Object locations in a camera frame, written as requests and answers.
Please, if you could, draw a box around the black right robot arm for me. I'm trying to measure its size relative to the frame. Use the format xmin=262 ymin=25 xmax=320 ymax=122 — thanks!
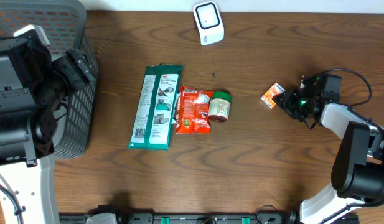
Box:
xmin=273 ymin=88 xmax=384 ymax=223

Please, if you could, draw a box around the green white package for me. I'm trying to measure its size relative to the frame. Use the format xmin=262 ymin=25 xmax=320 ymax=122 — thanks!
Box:
xmin=128 ymin=65 xmax=183 ymax=151

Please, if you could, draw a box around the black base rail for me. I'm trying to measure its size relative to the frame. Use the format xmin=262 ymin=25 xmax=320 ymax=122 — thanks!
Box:
xmin=59 ymin=205 xmax=301 ymax=224

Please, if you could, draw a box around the green lid spice jar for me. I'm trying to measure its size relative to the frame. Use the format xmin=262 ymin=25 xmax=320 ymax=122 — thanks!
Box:
xmin=208 ymin=91 xmax=232 ymax=123

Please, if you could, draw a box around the small orange box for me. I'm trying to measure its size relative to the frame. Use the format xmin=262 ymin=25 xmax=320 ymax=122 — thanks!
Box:
xmin=261 ymin=82 xmax=285 ymax=109

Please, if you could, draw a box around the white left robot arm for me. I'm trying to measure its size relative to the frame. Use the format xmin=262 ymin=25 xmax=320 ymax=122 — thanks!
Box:
xmin=0 ymin=25 xmax=97 ymax=223

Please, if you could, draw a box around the white barcode scanner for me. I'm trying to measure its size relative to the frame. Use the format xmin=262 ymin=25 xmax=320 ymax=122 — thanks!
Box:
xmin=192 ymin=1 xmax=225 ymax=45

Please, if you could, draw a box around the red snack bag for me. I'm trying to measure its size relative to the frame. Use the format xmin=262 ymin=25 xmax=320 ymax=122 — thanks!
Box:
xmin=176 ymin=85 xmax=214 ymax=134

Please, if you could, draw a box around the grey plastic shopping basket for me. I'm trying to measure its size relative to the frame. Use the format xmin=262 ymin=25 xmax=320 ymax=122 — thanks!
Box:
xmin=0 ymin=0 xmax=98 ymax=159

